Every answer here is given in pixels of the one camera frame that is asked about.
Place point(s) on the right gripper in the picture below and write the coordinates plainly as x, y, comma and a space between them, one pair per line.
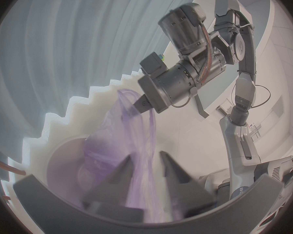
175, 86

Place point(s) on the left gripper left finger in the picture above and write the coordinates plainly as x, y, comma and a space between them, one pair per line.
107, 196

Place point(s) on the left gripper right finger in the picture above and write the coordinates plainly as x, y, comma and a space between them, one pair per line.
188, 194

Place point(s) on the purple plastic bag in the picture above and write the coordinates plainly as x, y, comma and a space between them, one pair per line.
136, 140

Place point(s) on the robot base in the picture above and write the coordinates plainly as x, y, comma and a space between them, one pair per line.
278, 169

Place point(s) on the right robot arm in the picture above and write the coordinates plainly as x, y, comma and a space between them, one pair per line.
183, 28

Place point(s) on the white trash bin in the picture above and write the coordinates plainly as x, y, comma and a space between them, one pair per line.
63, 169

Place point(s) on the pale blue curtain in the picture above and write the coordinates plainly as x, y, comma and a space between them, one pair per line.
75, 45

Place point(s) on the wooden chair white cushions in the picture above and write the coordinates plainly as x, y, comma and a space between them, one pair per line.
14, 170

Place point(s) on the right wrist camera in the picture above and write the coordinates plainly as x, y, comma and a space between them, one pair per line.
152, 63

